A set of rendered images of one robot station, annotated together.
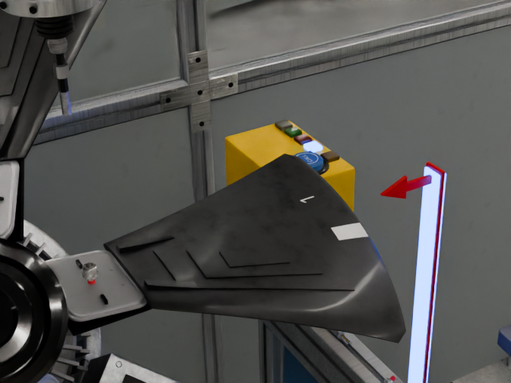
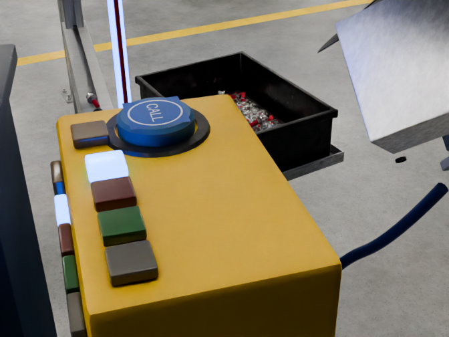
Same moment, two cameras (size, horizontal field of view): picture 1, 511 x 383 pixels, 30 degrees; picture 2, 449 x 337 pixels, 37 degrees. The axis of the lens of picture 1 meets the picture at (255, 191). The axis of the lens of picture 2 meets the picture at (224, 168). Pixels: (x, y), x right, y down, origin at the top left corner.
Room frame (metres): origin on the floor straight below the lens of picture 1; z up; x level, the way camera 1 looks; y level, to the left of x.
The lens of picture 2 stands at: (1.30, 0.04, 1.24)
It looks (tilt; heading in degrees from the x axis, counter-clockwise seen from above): 32 degrees down; 193
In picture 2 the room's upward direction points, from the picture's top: 1 degrees counter-clockwise
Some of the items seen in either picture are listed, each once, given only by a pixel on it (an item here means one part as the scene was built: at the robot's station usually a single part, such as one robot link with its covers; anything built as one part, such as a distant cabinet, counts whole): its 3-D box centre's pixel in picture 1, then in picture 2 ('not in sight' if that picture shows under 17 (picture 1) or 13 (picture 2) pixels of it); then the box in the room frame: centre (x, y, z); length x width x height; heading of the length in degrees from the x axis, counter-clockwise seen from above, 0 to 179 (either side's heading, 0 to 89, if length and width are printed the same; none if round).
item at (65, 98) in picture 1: (62, 80); not in sight; (0.62, 0.13, 1.36); 0.01 x 0.01 x 0.05
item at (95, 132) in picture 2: (330, 156); (89, 134); (1.03, -0.09, 1.08); 0.02 x 0.02 x 0.01; 29
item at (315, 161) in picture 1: (306, 163); (156, 124); (1.01, -0.06, 1.08); 0.04 x 0.04 x 0.02
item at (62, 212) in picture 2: not in sight; (65, 231); (1.06, -0.09, 1.04); 0.02 x 0.01 x 0.03; 29
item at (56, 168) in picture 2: not in sight; (61, 194); (1.04, -0.11, 1.04); 0.02 x 0.01 x 0.03; 29
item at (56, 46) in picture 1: (56, 35); not in sight; (0.62, 0.13, 1.40); 0.01 x 0.01 x 0.02
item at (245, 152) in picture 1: (287, 185); (180, 259); (1.05, -0.04, 1.02); 0.16 x 0.10 x 0.11; 29
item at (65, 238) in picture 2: not in sight; (70, 262); (1.09, -0.08, 1.04); 0.02 x 0.01 x 0.03; 29
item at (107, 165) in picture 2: (312, 147); (106, 166); (1.05, -0.07, 1.08); 0.02 x 0.02 x 0.01; 29
